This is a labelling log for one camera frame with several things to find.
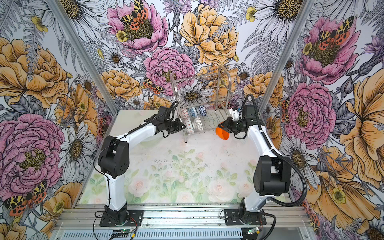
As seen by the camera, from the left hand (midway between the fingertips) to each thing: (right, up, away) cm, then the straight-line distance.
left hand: (183, 130), depth 95 cm
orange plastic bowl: (+22, -2, -10) cm, 24 cm away
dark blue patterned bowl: (0, +10, +8) cm, 13 cm away
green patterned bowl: (+4, +1, +1) cm, 4 cm away
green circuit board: (+34, -46, -23) cm, 62 cm away
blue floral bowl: (+6, +12, +10) cm, 17 cm away
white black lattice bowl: (+10, +4, +2) cm, 11 cm away
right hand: (+21, +1, -10) cm, 23 cm away
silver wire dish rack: (+13, +23, +24) cm, 36 cm away
